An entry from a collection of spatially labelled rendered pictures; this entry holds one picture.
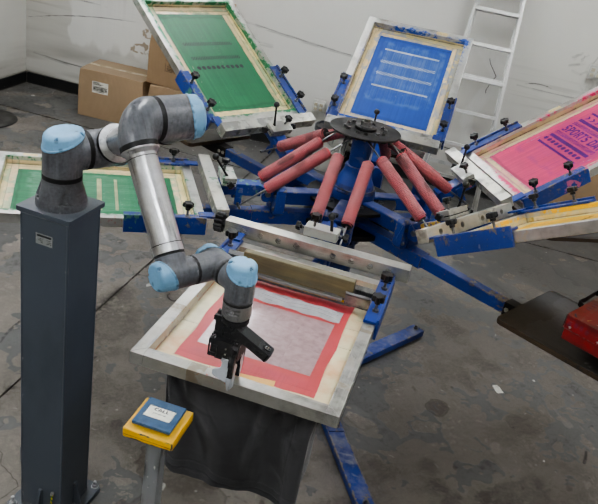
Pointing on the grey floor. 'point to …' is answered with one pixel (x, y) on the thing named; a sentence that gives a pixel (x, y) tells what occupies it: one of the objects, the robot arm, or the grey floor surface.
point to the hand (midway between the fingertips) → (233, 382)
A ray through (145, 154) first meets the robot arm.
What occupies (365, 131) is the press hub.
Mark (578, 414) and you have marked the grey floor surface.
